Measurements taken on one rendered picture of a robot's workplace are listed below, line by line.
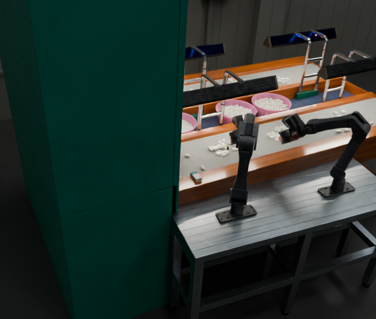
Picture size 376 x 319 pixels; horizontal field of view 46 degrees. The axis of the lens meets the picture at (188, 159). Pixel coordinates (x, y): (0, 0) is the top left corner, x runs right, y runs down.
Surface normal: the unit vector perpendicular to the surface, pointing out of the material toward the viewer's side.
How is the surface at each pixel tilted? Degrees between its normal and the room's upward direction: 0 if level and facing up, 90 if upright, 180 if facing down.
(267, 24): 90
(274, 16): 90
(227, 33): 90
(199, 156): 0
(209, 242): 0
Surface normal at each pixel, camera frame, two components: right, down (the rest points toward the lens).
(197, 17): 0.37, 0.54
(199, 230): 0.05, -0.83
